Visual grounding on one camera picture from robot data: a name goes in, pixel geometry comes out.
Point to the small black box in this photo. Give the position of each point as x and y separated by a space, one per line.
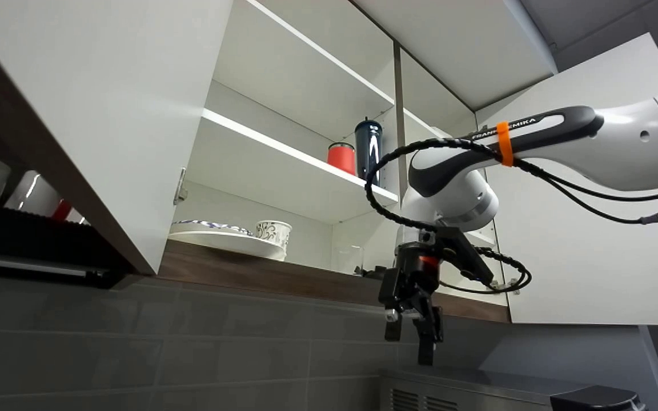
595 399

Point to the red cup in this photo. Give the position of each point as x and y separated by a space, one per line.
342 158

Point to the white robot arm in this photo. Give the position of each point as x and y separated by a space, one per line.
617 144

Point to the white wall cabinet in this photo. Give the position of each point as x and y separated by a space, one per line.
307 115

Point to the metal door hinge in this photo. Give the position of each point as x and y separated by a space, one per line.
181 189

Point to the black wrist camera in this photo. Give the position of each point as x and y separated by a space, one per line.
472 257

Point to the dark blue bottle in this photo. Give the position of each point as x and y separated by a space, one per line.
368 150

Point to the paper cup with colourful print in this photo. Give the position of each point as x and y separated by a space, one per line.
275 231

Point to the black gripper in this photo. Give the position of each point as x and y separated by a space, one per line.
411 282

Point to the black shelf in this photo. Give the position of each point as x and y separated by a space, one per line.
32 242

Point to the black microwave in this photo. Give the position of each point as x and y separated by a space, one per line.
466 391

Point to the white cabinet door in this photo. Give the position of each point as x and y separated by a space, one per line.
115 105
595 258

